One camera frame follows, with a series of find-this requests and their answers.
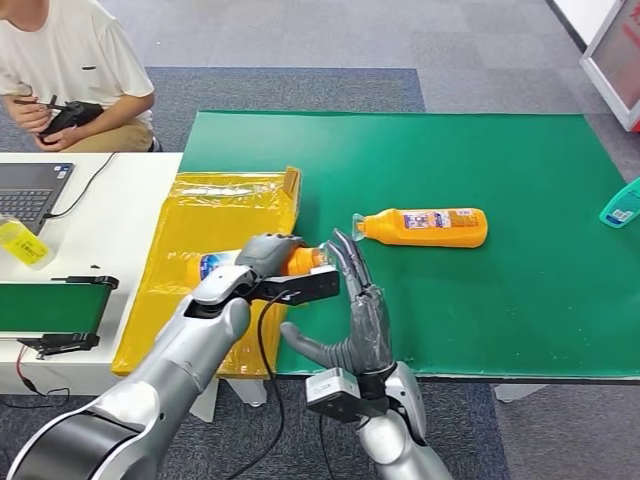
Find person's right hand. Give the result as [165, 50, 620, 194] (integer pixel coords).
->
[2, 94, 53, 135]

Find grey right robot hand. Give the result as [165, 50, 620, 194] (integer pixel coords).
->
[279, 228, 396, 376]

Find person's left hand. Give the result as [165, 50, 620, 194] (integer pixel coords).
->
[37, 125, 77, 154]

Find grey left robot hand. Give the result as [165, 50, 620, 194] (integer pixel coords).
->
[235, 233, 306, 280]

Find black remote controller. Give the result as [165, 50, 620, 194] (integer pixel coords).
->
[12, 94, 105, 144]

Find orange bottle with clear cap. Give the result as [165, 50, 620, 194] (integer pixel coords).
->
[183, 241, 342, 289]
[351, 207, 489, 250]

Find clear bottle with yellow label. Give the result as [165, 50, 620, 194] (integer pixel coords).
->
[0, 215, 54, 270]

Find teal plastic bottle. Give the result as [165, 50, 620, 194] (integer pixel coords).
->
[598, 177, 640, 231]

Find dark grey laptop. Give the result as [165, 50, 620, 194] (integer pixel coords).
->
[0, 162, 76, 236]

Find person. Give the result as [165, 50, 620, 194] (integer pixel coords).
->
[0, 0, 164, 154]

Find yellow plastic-wrapped cardboard sheet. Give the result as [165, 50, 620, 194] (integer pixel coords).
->
[110, 166, 303, 380]

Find white table leg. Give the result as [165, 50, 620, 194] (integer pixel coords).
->
[187, 377, 269, 425]

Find green table mat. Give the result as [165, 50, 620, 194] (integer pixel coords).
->
[178, 109, 640, 382]

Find white table foot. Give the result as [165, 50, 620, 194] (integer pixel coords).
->
[492, 384, 549, 404]

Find black laptop cable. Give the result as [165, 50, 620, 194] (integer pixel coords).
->
[44, 152, 117, 220]

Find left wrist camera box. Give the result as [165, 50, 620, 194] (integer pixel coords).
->
[252, 266, 341, 308]

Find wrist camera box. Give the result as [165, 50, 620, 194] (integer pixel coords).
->
[252, 266, 341, 308]
[305, 367, 390, 425]

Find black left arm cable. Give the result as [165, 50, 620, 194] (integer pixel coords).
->
[220, 290, 296, 480]

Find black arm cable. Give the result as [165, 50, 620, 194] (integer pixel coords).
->
[318, 415, 334, 480]
[220, 290, 296, 480]

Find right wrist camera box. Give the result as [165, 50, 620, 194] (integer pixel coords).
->
[305, 367, 390, 425]

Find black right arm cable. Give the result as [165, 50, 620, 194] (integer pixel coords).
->
[318, 415, 334, 480]

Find red and black wire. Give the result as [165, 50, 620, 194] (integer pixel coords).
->
[0, 344, 71, 409]

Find white and red sign frame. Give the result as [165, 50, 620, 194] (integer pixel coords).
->
[580, 0, 640, 134]

